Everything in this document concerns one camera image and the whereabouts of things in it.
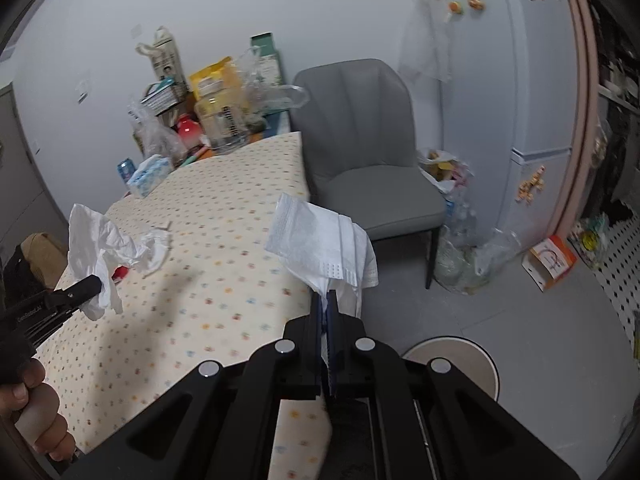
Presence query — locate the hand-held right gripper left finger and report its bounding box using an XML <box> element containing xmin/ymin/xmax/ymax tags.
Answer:
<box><xmin>65</xmin><ymin>290</ymin><xmax>328</xmax><ymax>480</ymax></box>

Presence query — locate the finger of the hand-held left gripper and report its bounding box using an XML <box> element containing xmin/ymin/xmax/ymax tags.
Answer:
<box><xmin>47</xmin><ymin>274</ymin><xmax>103</xmax><ymax>318</ymax></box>

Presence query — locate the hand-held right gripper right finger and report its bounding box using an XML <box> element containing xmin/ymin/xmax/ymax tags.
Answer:
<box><xmin>325</xmin><ymin>307</ymin><xmax>581</xmax><ymax>480</ymax></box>

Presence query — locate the white plastic bag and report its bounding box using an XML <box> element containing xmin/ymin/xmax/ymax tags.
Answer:
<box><xmin>67</xmin><ymin>203</ymin><xmax>141</xmax><ymax>321</ymax></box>
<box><xmin>397</xmin><ymin>0</ymin><xmax>456</xmax><ymax>83</ymax></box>

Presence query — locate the white tissue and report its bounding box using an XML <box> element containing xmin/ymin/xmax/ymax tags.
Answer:
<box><xmin>265</xmin><ymin>192</ymin><xmax>379</xmax><ymax>318</ymax></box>

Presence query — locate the white trash bin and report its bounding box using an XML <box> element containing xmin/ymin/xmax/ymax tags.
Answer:
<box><xmin>402</xmin><ymin>336</ymin><xmax>501</xmax><ymax>403</ymax></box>

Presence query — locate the person's left hand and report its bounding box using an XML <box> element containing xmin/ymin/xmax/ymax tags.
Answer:
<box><xmin>0</xmin><ymin>357</ymin><xmax>76</xmax><ymax>463</ymax></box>

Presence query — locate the brown chair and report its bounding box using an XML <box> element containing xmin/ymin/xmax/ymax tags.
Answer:
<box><xmin>20</xmin><ymin>232</ymin><xmax>68</xmax><ymax>286</ymax></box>

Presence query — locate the floral tablecloth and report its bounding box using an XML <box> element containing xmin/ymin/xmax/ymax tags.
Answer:
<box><xmin>30</xmin><ymin>131</ymin><xmax>333</xmax><ymax>480</ymax></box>

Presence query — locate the blue white tissue box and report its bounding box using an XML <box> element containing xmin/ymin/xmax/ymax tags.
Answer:
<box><xmin>125</xmin><ymin>155</ymin><xmax>173</xmax><ymax>198</ymax></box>

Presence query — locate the grey door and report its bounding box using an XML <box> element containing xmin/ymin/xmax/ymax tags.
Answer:
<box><xmin>0</xmin><ymin>82</ymin><xmax>68</xmax><ymax>261</ymax></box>

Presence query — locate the pile of filled plastic bags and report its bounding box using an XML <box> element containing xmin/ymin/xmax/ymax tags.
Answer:
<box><xmin>417</xmin><ymin>147</ymin><xmax>523</xmax><ymax>296</ymax></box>

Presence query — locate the clear plastic bag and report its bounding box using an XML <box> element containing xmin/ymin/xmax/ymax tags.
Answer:
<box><xmin>127</xmin><ymin>102</ymin><xmax>188</xmax><ymax>166</ymax></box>
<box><xmin>237</xmin><ymin>47</ymin><xmax>308</xmax><ymax>126</ymax></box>

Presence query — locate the pink and green stick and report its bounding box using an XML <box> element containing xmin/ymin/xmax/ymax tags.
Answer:
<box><xmin>180</xmin><ymin>146</ymin><xmax>211</xmax><ymax>167</ymax></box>

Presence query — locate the grey upholstered chair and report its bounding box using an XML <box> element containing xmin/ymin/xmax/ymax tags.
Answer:
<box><xmin>290</xmin><ymin>58</ymin><xmax>447</xmax><ymax>290</ymax></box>

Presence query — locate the red white vase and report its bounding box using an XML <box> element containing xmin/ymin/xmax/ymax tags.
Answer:
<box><xmin>176</xmin><ymin>114</ymin><xmax>206</xmax><ymax>151</ymax></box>

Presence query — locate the orange white cardboard box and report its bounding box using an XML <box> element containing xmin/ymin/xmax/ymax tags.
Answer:
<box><xmin>521</xmin><ymin>235</ymin><xmax>578</xmax><ymax>292</ymax></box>

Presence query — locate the large clear water bottle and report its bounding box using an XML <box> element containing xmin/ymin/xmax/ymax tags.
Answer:
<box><xmin>194</xmin><ymin>91</ymin><xmax>256</xmax><ymax>156</ymax></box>

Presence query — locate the yellow figure fridge magnet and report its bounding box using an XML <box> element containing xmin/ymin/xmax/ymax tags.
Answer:
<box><xmin>516</xmin><ymin>167</ymin><xmax>547</xmax><ymax>206</ymax></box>

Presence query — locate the yellow snack bag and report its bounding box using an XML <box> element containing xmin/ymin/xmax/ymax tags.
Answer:
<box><xmin>188</xmin><ymin>56</ymin><xmax>241</xmax><ymax>103</ymax></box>

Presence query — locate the yellow smiley plastic bag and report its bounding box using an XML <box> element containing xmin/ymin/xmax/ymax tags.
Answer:
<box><xmin>572</xmin><ymin>212</ymin><xmax>613</xmax><ymax>268</ymax></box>

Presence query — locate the white dotted floor mat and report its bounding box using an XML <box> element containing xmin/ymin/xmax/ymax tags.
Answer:
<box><xmin>570</xmin><ymin>217</ymin><xmax>640</xmax><ymax>341</ymax></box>

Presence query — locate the white refrigerator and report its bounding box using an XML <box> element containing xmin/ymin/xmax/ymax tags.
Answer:
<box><xmin>440</xmin><ymin>0</ymin><xmax>583</xmax><ymax>261</ymax></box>

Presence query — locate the green box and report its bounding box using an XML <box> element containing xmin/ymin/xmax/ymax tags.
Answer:
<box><xmin>250</xmin><ymin>32</ymin><xmax>283</xmax><ymax>88</ymax></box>

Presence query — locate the hanging white plastic bag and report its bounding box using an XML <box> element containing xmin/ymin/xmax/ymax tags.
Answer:
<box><xmin>397</xmin><ymin>0</ymin><xmax>456</xmax><ymax>83</ymax></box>

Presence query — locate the black wire basket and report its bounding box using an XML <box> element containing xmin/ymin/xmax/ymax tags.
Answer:
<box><xmin>140</xmin><ymin>80</ymin><xmax>190</xmax><ymax>116</ymax></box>

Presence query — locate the cluttered wall shelf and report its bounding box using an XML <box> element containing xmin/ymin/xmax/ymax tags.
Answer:
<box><xmin>585</xmin><ymin>0</ymin><xmax>640</xmax><ymax>211</ymax></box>

